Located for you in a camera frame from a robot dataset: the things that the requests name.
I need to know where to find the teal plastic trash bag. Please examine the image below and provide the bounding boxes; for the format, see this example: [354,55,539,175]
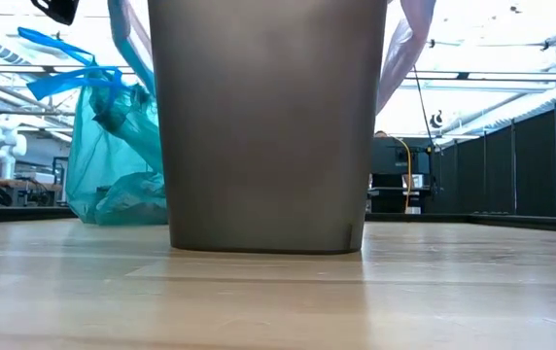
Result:
[17,26,169,227]

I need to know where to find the dark grey trash bin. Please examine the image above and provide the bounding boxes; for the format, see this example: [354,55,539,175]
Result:
[147,0,389,256]

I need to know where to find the white liner with blue drawstring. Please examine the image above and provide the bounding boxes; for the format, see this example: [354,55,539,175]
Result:
[106,0,438,116]

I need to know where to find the background workbench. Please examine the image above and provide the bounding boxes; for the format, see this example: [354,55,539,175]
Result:
[0,177,65,208]

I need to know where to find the black monitor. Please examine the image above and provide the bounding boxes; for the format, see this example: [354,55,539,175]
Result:
[370,136,434,175]

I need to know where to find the black partition panel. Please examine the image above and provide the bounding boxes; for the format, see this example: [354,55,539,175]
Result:
[431,109,556,218]

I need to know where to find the thin black hanging cable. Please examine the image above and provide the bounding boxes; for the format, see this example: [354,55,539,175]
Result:
[412,65,438,152]

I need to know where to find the yellow cable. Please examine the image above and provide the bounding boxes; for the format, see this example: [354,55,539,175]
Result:
[393,136,413,214]

